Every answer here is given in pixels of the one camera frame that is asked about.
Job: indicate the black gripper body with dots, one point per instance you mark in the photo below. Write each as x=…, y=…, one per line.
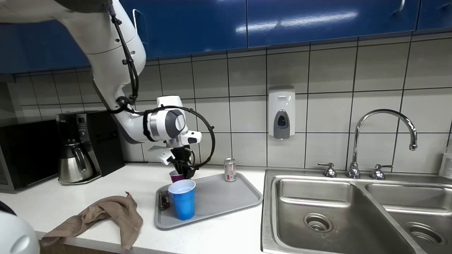
x=183, y=161

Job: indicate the blue plastic cup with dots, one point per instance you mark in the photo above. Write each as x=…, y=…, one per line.
x=183, y=196

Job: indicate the purple plastic cup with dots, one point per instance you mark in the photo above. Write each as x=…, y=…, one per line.
x=176, y=176

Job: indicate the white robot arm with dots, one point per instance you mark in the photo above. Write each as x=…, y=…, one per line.
x=109, y=39

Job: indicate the grey plastic tray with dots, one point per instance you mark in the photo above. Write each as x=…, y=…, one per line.
x=214, y=197

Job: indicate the silver soda can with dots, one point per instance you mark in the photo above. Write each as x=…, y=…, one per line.
x=229, y=169

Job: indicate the brown cloth towel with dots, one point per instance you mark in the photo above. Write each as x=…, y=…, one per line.
x=122, y=210

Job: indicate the black steel coffee maker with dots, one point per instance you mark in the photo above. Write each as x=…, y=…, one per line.
x=98, y=134

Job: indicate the steel coffee carafe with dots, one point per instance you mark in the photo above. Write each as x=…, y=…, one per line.
x=74, y=165

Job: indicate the white soap dispenser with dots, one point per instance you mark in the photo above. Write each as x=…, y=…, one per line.
x=281, y=113

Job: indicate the blue upper cabinets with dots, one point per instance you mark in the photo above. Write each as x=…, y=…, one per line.
x=173, y=28

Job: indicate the stainless steel double sink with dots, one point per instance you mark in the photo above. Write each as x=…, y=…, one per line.
x=307, y=213

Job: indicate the black microwave oven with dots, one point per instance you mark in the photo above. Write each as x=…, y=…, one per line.
x=29, y=153

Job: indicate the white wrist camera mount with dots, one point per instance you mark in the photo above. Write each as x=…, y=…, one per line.
x=164, y=153

